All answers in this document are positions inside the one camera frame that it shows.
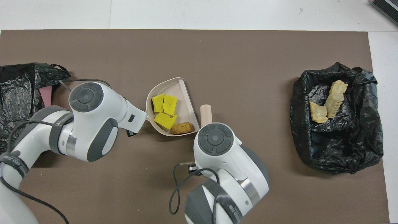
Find black bag lined bin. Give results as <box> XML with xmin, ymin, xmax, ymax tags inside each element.
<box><xmin>290</xmin><ymin>62</ymin><xmax>384</xmax><ymax>174</ymax></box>

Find brown table mat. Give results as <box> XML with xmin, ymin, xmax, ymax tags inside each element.
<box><xmin>0</xmin><ymin>29</ymin><xmax>390</xmax><ymax>224</ymax></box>

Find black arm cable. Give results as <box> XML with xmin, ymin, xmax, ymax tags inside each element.
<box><xmin>169</xmin><ymin>162</ymin><xmax>220</xmax><ymax>224</ymax></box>
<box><xmin>0</xmin><ymin>78</ymin><xmax>111</xmax><ymax>224</ymax></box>

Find beige hand brush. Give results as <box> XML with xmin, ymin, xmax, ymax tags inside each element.
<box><xmin>200</xmin><ymin>104</ymin><xmax>213</xmax><ymax>128</ymax></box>

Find pink bin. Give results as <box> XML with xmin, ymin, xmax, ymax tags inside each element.
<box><xmin>40</xmin><ymin>86</ymin><xmax>52</xmax><ymax>108</ymax></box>

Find beige dumpling piece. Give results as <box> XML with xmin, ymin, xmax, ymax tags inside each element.
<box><xmin>310</xmin><ymin>101</ymin><xmax>328</xmax><ymax>123</ymax></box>
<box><xmin>325</xmin><ymin>93</ymin><xmax>345</xmax><ymax>119</ymax></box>
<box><xmin>330</xmin><ymin>80</ymin><xmax>349</xmax><ymax>95</ymax></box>

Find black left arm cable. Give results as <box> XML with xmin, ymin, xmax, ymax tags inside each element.
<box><xmin>0</xmin><ymin>78</ymin><xmax>111</xmax><ymax>224</ymax></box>

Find beige plastic dustpan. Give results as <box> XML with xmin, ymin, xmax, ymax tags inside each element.
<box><xmin>146</xmin><ymin>77</ymin><xmax>200</xmax><ymax>137</ymax></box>

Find black trash bag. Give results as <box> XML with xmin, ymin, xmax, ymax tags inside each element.
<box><xmin>0</xmin><ymin>63</ymin><xmax>71</xmax><ymax>150</ymax></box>

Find brown bread roll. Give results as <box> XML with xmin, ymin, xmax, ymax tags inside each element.
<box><xmin>170</xmin><ymin>122</ymin><xmax>195</xmax><ymax>135</ymax></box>

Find dark ribbed panel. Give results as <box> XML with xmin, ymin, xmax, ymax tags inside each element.
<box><xmin>371</xmin><ymin>0</ymin><xmax>398</xmax><ymax>27</ymax></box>

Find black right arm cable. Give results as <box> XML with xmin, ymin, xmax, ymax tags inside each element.
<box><xmin>169</xmin><ymin>162</ymin><xmax>220</xmax><ymax>224</ymax></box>

